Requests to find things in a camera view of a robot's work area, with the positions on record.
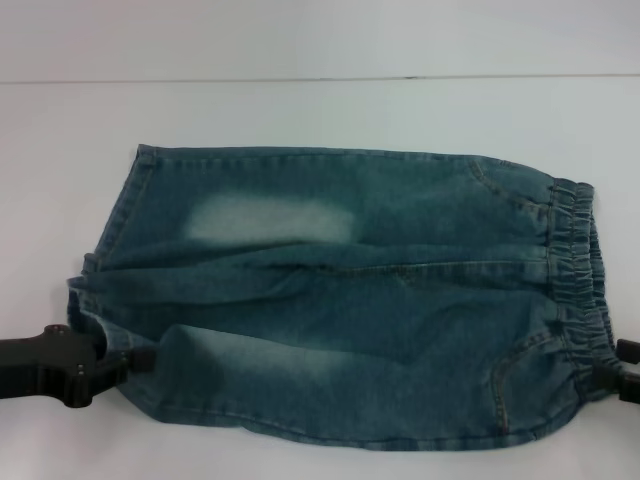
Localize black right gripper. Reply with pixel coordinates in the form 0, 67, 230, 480
594, 338, 640, 404

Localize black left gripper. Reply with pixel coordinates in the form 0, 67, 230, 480
0, 323, 155, 410

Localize blue denim shorts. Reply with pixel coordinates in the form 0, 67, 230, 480
66, 143, 624, 450

